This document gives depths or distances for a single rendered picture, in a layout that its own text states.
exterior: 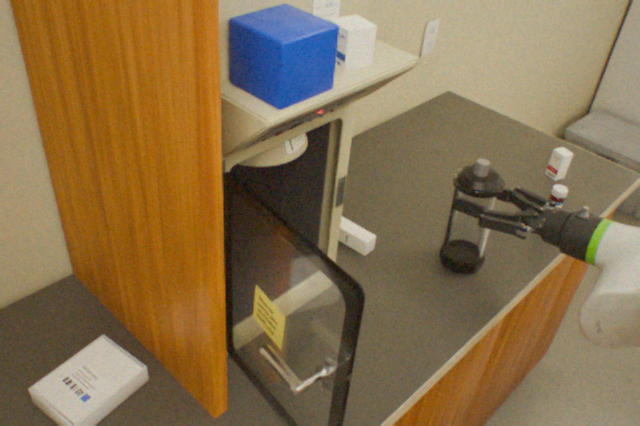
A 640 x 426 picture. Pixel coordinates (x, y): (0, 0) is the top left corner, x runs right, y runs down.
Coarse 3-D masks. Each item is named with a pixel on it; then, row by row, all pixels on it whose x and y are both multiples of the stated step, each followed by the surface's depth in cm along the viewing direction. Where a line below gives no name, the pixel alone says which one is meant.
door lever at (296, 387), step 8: (264, 352) 84; (272, 352) 84; (264, 360) 85; (272, 360) 83; (280, 360) 83; (272, 368) 84; (280, 368) 82; (288, 368) 82; (320, 368) 82; (280, 376) 82; (288, 376) 81; (296, 376) 81; (312, 376) 82; (320, 376) 82; (288, 384) 81; (296, 384) 80; (304, 384) 81; (312, 384) 81; (296, 392) 80
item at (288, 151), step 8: (304, 136) 106; (280, 144) 101; (288, 144) 102; (296, 144) 103; (304, 144) 106; (264, 152) 100; (272, 152) 101; (280, 152) 101; (288, 152) 102; (296, 152) 104; (248, 160) 100; (256, 160) 100; (264, 160) 101; (272, 160) 101; (280, 160) 102; (288, 160) 103
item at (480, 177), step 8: (480, 160) 127; (464, 168) 130; (472, 168) 130; (480, 168) 127; (488, 168) 131; (464, 176) 128; (472, 176) 128; (480, 176) 128; (488, 176) 128; (496, 176) 128; (464, 184) 127; (472, 184) 126; (480, 184) 126; (488, 184) 126; (496, 184) 127
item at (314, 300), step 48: (240, 192) 84; (240, 240) 90; (288, 240) 78; (240, 288) 96; (288, 288) 83; (336, 288) 73; (240, 336) 103; (288, 336) 88; (336, 336) 76; (336, 384) 81
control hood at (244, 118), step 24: (384, 48) 95; (336, 72) 86; (360, 72) 87; (384, 72) 88; (240, 96) 79; (336, 96) 82; (360, 96) 97; (240, 120) 78; (264, 120) 75; (288, 120) 78; (240, 144) 81
